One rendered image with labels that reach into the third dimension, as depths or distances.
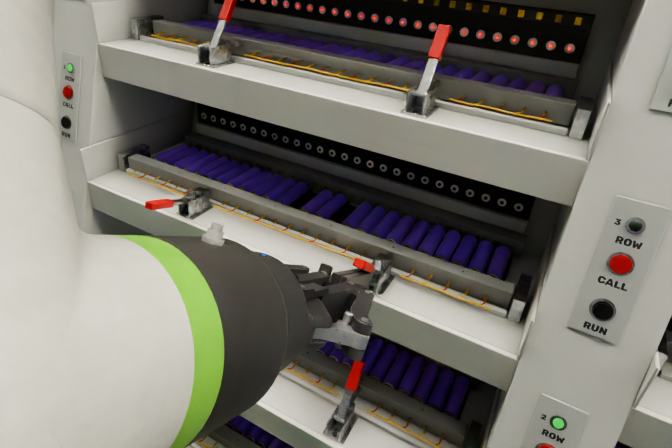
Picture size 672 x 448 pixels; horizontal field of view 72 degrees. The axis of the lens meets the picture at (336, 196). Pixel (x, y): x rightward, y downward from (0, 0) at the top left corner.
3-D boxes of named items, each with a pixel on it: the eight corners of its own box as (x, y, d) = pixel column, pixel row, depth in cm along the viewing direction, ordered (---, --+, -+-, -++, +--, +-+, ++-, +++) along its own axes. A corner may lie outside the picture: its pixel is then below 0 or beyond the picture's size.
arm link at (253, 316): (260, 259, 17) (94, 190, 21) (169, 549, 18) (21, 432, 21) (324, 255, 23) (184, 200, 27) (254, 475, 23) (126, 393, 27)
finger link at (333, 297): (286, 281, 30) (304, 289, 29) (350, 272, 40) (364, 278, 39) (267, 340, 30) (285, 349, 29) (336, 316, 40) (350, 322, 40)
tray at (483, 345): (507, 392, 46) (534, 321, 41) (92, 208, 69) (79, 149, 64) (535, 281, 61) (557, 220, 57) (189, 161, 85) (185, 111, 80)
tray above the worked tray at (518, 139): (572, 207, 41) (632, 46, 34) (103, 76, 64) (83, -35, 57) (584, 137, 57) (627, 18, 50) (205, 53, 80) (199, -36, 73)
